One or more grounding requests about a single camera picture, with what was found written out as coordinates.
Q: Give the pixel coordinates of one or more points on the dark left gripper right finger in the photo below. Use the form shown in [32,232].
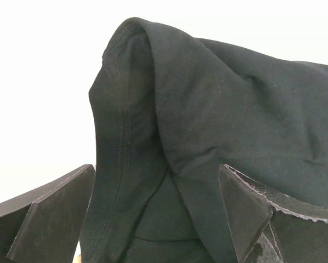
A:
[269,226]

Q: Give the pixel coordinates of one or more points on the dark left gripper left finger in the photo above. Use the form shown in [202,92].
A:
[44,224]

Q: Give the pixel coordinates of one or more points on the black t shirt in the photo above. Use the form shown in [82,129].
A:
[169,109]

